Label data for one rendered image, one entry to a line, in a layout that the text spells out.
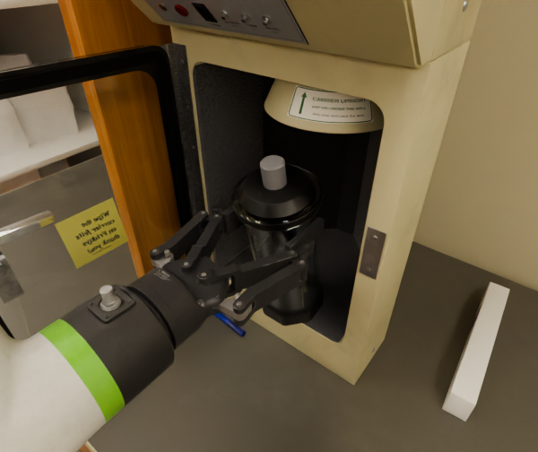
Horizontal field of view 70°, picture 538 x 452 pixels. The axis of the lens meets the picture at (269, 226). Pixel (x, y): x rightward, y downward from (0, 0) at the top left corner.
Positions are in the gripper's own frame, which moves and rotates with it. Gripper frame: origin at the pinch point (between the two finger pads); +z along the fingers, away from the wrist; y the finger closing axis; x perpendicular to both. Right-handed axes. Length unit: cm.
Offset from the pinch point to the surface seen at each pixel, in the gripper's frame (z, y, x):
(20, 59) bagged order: 27, 135, 5
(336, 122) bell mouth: 4.8, -4.3, -12.7
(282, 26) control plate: -2.9, -2.3, -22.9
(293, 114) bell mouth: 3.5, 0.6, -12.9
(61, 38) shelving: 44, 135, 0
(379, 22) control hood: -4.1, -11.4, -24.2
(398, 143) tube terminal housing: 1.9, -12.5, -13.6
